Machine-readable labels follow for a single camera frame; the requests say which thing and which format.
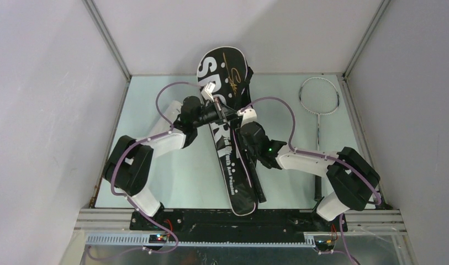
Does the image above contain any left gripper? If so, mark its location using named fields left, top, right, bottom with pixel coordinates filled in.
left=193, top=97, right=240, bottom=129

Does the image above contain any black racket bag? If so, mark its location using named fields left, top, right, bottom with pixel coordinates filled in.
left=196, top=46, right=258, bottom=216

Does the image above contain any white racket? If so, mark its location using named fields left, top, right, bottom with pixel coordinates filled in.
left=248, top=160, right=267, bottom=203
left=299, top=77, right=341, bottom=202

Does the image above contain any white shuttlecock tube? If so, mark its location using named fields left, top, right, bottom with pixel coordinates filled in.
left=148, top=100, right=182, bottom=137

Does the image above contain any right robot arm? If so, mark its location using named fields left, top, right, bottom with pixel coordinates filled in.
left=240, top=122, right=382, bottom=231

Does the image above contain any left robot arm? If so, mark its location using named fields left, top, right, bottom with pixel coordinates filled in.
left=102, top=96, right=239, bottom=230

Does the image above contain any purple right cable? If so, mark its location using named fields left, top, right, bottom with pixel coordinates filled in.
left=240, top=96, right=382, bottom=265

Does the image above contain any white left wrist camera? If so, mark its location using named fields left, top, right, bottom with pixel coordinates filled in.
left=201, top=81, right=216, bottom=102

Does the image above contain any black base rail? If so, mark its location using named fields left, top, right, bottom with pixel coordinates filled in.
left=129, top=209, right=348, bottom=244

